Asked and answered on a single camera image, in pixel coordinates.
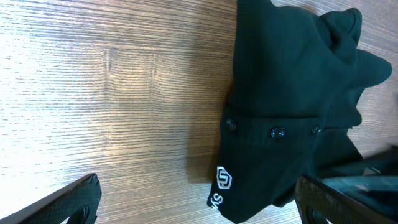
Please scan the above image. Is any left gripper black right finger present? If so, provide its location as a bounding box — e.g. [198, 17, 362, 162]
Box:
[295, 175, 397, 224]

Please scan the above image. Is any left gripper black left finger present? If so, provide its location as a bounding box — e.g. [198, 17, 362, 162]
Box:
[1, 173, 102, 224]

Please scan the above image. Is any black t-shirt with logo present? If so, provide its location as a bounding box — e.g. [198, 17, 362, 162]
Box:
[207, 0, 392, 223]

